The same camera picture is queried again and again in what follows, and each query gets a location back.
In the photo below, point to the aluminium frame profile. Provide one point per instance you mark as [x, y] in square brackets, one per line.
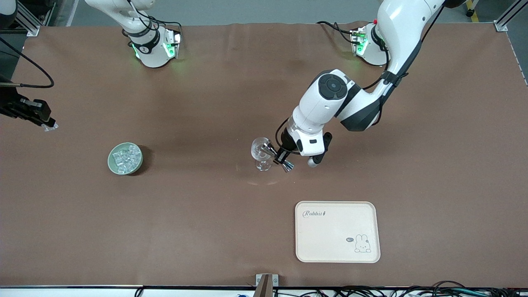
[507, 18]
[29, 22]

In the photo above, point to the brown table cover mat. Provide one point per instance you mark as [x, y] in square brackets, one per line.
[206, 227]

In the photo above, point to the metal bracket with post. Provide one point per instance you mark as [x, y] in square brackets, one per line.
[266, 284]

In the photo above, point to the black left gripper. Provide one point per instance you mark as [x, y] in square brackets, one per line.
[287, 145]

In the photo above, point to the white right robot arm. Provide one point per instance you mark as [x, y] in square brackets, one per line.
[152, 51]

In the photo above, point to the steel double jigger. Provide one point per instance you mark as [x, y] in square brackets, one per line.
[268, 148]

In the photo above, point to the clear ice cube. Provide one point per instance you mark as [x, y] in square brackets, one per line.
[51, 128]

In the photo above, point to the white table frame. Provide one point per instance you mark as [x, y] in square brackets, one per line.
[62, 292]

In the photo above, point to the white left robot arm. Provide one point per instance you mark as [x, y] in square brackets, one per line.
[321, 103]

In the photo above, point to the clear wine glass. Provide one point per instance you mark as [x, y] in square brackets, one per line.
[260, 154]

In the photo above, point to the clear ice cubes pile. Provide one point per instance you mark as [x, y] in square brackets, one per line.
[126, 159]

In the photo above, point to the pale green bowl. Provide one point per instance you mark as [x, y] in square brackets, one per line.
[110, 163]

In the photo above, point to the black caster wheel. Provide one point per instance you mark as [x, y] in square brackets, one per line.
[470, 13]

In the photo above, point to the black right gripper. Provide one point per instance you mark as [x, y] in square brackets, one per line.
[12, 105]

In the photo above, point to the cream rabbit print tray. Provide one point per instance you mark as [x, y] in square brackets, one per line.
[334, 235]

